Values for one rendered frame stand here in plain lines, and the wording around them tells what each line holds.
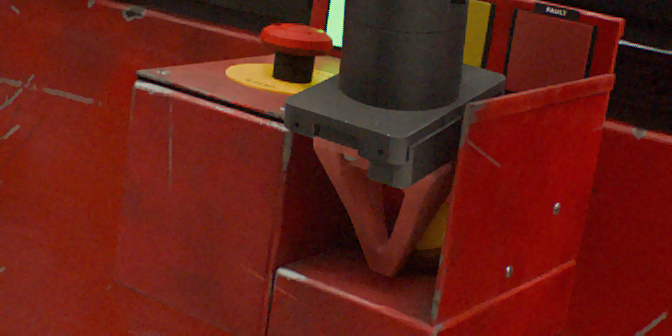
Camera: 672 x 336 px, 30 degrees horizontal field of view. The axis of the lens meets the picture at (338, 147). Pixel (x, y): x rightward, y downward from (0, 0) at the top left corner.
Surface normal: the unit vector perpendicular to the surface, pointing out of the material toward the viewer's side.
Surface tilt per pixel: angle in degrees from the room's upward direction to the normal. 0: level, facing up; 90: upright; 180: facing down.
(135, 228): 90
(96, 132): 90
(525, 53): 90
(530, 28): 90
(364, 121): 10
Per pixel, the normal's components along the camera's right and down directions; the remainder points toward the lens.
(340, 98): 0.06, -0.91
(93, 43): -0.50, 0.15
